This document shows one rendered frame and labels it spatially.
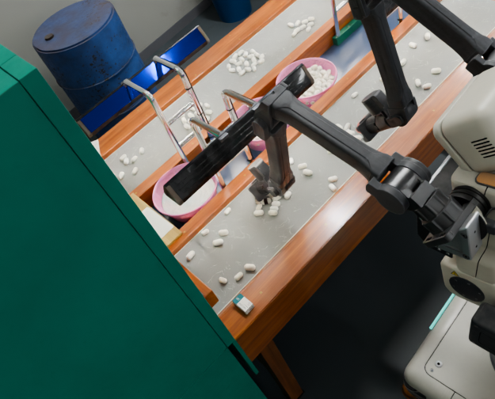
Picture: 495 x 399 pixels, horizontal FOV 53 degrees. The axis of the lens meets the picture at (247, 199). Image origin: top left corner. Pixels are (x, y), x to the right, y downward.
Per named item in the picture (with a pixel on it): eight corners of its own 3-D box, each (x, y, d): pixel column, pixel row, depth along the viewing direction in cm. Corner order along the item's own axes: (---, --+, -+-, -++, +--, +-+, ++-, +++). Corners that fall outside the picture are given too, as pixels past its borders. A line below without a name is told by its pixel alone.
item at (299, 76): (315, 83, 167) (311, 66, 161) (180, 207, 149) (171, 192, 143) (298, 76, 172) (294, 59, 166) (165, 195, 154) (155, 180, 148)
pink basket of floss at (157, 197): (226, 172, 204) (219, 157, 197) (221, 226, 188) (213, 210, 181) (167, 181, 211) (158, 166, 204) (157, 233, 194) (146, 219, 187)
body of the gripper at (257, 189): (246, 188, 175) (254, 188, 168) (265, 169, 178) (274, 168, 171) (257, 202, 176) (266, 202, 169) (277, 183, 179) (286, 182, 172)
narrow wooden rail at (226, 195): (451, 8, 233) (451, -14, 225) (166, 283, 181) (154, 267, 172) (439, 5, 236) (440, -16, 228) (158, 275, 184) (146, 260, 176)
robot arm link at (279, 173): (265, 129, 123) (293, 100, 125) (248, 117, 125) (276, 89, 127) (279, 203, 161) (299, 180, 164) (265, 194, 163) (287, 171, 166)
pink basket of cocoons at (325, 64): (352, 85, 216) (350, 67, 209) (313, 123, 208) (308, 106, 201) (306, 68, 232) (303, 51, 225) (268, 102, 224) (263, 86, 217)
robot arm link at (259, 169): (278, 197, 158) (295, 178, 160) (254, 171, 156) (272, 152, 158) (264, 198, 170) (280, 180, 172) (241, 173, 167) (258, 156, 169)
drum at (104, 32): (139, 87, 383) (84, -12, 321) (182, 111, 350) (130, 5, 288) (84, 132, 366) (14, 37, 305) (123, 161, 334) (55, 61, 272)
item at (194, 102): (223, 149, 214) (186, 65, 180) (190, 179, 208) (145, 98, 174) (196, 133, 225) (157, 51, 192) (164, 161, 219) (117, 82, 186)
